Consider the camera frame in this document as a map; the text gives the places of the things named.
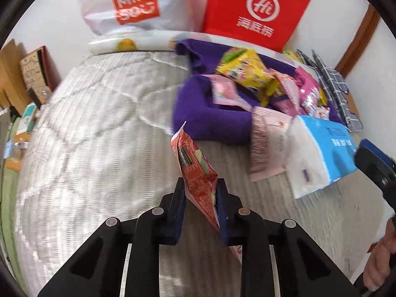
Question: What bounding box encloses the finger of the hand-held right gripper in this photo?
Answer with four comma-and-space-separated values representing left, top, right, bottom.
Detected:
353, 139, 396, 192

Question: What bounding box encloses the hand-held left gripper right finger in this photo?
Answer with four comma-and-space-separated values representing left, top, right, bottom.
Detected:
216, 178, 359, 297

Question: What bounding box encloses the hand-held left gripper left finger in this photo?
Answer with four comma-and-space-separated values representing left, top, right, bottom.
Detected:
37, 177, 187, 297

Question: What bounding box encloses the red pink snack packet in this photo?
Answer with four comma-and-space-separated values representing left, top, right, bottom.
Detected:
170, 121, 244, 265

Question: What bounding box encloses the purple fuzzy bed tray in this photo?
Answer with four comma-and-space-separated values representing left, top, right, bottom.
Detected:
172, 39, 347, 145

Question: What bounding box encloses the person's right hand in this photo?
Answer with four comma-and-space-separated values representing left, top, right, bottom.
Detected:
363, 218, 396, 292

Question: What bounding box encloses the blue tissue pack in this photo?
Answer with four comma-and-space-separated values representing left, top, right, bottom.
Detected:
285, 115, 360, 199

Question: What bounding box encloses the red white snack packet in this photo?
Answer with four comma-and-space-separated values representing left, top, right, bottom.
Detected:
301, 90, 330, 120

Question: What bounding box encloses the blue checked cloth brown star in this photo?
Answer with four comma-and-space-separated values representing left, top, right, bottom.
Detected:
297, 49, 363, 132

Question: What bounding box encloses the pale pink snack packet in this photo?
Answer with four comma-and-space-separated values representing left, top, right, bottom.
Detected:
249, 106, 295, 182

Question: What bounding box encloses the magenta snack packet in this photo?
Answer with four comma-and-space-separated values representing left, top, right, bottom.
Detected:
294, 66, 322, 100

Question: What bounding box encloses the pink crimped snack packet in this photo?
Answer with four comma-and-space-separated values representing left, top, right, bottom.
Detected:
272, 69, 301, 117

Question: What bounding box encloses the pink peach snack packet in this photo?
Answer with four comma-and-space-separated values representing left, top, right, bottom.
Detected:
210, 75, 253, 112

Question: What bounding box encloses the yellow chip packet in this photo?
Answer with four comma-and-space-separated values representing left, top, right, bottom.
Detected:
283, 49, 305, 64

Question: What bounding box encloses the yellow snack packet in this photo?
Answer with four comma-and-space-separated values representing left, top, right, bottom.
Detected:
215, 47, 279, 106

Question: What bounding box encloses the white teal box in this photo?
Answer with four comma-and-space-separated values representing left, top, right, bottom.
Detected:
20, 103, 40, 134

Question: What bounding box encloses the red paper bag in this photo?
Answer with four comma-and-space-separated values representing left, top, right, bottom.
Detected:
202, 0, 314, 53

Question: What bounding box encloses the patterned gift box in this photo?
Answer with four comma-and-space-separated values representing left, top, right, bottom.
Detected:
19, 46, 61, 106

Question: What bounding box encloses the white plastic bag orange logo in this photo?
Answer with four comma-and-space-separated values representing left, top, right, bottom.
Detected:
81, 0, 205, 36

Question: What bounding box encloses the wooden door frame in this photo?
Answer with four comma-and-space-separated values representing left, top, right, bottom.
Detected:
336, 4, 381, 75

